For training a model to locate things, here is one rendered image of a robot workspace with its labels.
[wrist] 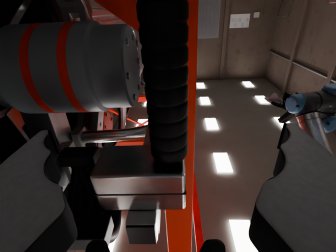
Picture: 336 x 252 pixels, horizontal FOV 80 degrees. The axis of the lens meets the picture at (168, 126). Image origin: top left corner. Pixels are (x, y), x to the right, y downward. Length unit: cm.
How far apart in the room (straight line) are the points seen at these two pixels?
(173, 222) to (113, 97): 111
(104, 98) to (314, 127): 79
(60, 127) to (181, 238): 120
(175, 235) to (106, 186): 126
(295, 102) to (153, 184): 79
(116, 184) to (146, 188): 3
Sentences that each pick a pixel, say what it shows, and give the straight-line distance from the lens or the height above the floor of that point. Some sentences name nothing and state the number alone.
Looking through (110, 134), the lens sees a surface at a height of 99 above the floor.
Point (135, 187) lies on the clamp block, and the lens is 20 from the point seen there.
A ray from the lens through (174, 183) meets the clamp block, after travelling 19.
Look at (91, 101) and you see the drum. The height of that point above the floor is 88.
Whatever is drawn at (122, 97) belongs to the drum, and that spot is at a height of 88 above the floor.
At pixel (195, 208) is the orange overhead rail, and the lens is 335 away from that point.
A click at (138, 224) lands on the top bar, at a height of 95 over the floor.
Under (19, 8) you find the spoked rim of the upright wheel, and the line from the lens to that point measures 57.
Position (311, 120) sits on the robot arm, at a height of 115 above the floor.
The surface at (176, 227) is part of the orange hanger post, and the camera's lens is 139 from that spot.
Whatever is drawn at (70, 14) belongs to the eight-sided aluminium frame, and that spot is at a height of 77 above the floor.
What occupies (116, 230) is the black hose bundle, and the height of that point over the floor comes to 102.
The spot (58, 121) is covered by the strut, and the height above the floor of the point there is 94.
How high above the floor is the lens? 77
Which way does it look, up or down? 30 degrees up
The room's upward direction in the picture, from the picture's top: 177 degrees clockwise
